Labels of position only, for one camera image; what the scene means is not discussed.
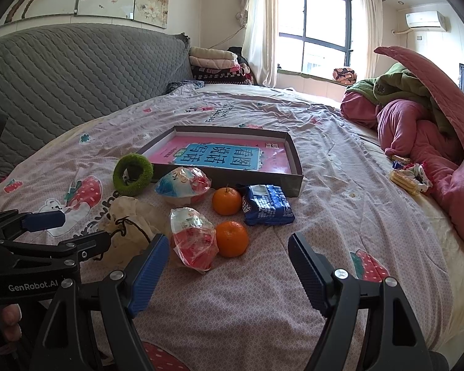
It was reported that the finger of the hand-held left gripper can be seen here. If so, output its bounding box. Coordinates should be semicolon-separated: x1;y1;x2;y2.
0;209;67;240
0;230;114;268

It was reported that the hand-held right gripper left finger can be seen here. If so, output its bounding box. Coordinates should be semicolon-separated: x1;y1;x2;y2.
29;234;171;371

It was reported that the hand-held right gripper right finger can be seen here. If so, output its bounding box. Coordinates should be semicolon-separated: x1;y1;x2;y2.
288;232;434;371

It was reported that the beige mesh drawstring pouch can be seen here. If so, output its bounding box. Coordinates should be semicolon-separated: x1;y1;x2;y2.
101;196;167;267

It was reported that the red plastic-wrapped toy egg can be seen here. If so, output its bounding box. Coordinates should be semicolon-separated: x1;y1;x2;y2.
169;207;220;273

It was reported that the green fuzzy scrunchie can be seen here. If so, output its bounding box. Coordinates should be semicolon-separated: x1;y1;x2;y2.
113;154;154;196

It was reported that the blue snack packet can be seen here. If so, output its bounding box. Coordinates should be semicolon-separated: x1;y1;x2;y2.
236;184;295;227

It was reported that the blue plastic-wrapped toy egg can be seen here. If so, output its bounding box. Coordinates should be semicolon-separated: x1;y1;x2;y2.
155;167;212;206

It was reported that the orange tangerine with stem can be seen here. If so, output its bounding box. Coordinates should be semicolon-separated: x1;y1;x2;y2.
212;186;243;216

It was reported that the shallow grey cardboard box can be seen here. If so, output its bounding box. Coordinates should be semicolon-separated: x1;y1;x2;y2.
135;125;304;198

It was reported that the person's left hand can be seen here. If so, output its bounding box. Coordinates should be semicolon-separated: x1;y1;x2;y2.
0;303;23;343

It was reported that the yellow wafer packet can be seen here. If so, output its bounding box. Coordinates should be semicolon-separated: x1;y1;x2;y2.
389;168;420;196

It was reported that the pink book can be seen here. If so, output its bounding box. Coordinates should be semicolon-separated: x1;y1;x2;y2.
145;136;294;174

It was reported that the grey quilted headboard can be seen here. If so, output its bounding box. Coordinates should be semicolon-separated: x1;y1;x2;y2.
0;23;191;202

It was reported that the pink duvet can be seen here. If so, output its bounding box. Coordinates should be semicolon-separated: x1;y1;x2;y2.
340;89;464;256

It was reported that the dark blue patterned cloth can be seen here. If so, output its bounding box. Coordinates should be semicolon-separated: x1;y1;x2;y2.
166;80;205;94

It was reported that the patterned bag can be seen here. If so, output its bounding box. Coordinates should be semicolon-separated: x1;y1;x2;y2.
333;67;357;84

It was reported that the dark patterned folded blanket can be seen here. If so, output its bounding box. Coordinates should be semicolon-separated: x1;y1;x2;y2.
192;65;255;85

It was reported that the green blanket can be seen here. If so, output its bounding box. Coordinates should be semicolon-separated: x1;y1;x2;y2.
346;64;462;140

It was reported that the pink folded blanket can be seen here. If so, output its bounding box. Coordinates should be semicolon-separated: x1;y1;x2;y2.
189;56;239;71

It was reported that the cream folded blanket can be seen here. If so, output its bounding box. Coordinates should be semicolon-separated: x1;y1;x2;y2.
189;47;238;61

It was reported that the pink quilted blanket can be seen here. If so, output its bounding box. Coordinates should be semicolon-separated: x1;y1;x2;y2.
373;45;464;159

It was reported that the dark garment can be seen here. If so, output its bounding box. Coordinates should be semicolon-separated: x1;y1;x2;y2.
228;46;249;66

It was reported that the black framed window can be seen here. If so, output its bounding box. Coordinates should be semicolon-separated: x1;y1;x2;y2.
278;0;352;76

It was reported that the cream curtain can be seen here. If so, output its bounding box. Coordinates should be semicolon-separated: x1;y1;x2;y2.
242;0;281;87
361;0;383;82

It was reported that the white air conditioner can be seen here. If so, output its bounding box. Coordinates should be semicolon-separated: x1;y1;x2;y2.
405;11;447;32

